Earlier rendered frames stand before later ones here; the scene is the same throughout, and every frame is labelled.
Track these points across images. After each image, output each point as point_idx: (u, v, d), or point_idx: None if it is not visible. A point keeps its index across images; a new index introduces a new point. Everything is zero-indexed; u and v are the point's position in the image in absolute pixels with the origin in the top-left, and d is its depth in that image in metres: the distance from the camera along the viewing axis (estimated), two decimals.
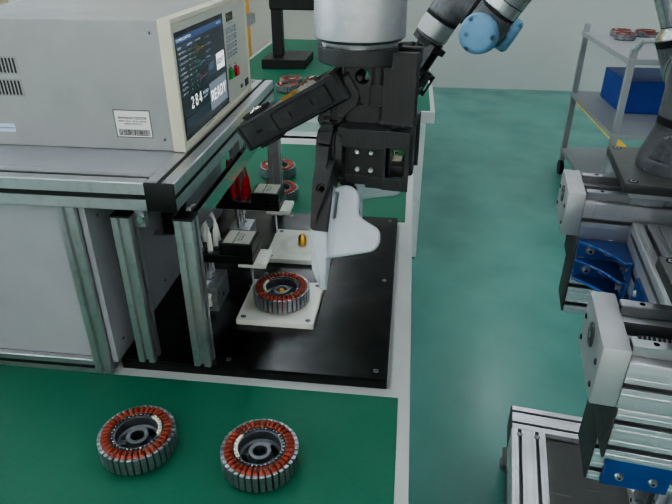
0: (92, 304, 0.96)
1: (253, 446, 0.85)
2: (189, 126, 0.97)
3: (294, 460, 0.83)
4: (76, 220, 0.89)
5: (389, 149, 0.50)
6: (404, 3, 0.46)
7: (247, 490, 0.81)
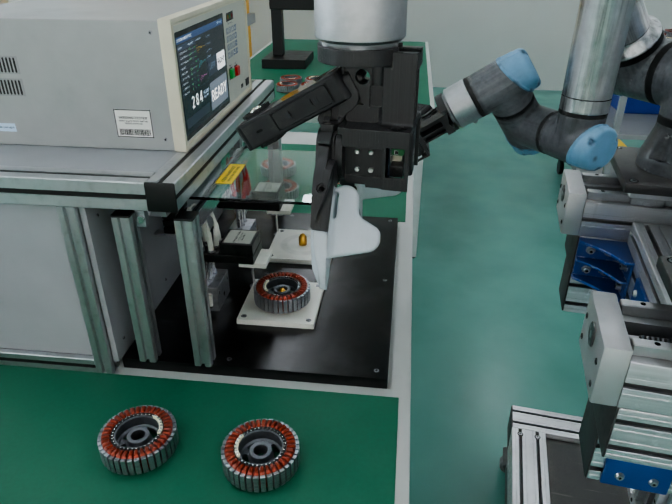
0: (93, 304, 0.96)
1: (254, 446, 0.85)
2: (190, 126, 0.97)
3: (295, 460, 0.83)
4: (77, 220, 0.89)
5: (389, 149, 0.50)
6: (404, 3, 0.46)
7: (248, 490, 0.81)
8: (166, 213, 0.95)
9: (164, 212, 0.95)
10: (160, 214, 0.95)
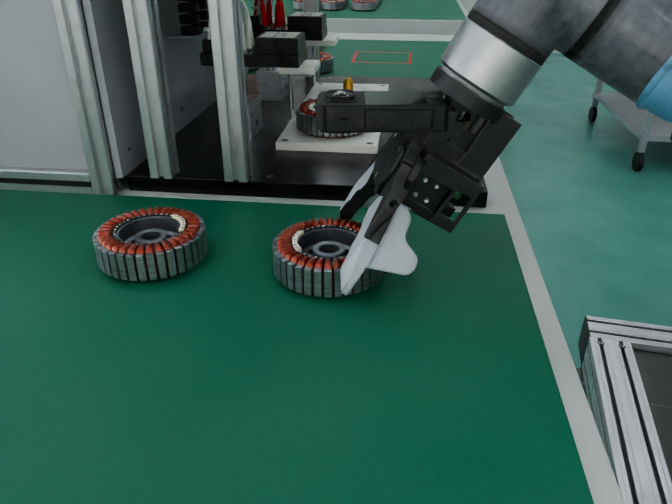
0: (87, 81, 0.70)
1: (319, 244, 0.59)
2: None
3: None
4: None
5: (454, 190, 0.53)
6: (532, 78, 0.50)
7: (315, 293, 0.55)
8: None
9: None
10: None
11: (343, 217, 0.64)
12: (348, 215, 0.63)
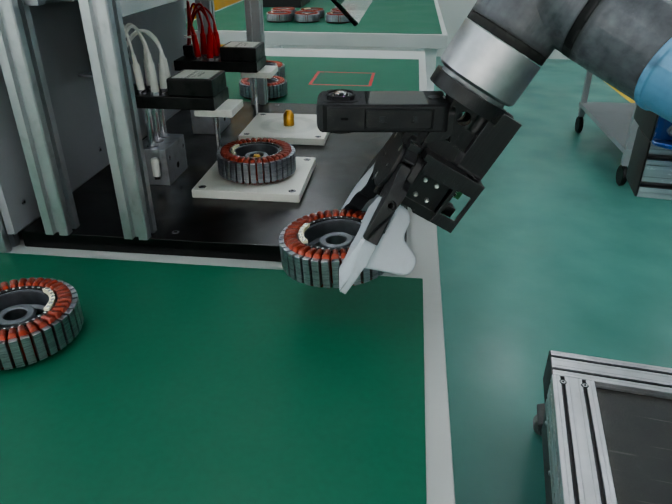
0: None
1: (326, 236, 0.59)
2: None
3: None
4: None
5: (454, 190, 0.53)
6: (532, 78, 0.50)
7: (324, 284, 0.54)
8: None
9: None
10: None
11: None
12: None
